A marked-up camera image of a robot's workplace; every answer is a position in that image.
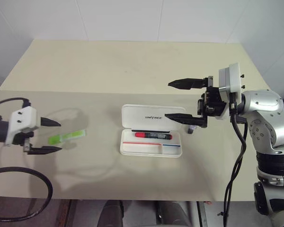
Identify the white open pencil case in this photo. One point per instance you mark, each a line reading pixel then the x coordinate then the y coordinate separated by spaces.
pixel 153 146

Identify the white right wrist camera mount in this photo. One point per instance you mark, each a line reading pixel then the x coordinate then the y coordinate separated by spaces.
pixel 234 78

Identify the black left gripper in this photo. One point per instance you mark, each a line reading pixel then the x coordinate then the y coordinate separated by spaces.
pixel 26 136

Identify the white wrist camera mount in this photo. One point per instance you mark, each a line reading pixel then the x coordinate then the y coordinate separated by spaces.
pixel 23 118
pixel 234 78

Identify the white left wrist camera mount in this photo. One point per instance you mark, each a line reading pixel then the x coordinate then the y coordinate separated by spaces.
pixel 23 118

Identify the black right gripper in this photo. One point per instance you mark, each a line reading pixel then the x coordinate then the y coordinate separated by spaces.
pixel 213 101

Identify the green highlighter marker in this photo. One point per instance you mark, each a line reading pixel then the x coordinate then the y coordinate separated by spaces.
pixel 66 137

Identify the dark rounded shape under table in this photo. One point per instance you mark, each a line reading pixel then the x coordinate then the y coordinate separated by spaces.
pixel 112 214
pixel 172 214

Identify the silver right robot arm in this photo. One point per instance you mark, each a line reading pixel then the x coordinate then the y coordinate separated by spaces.
pixel 265 104

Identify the red marker with black cap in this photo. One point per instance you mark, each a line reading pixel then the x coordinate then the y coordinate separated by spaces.
pixel 153 136

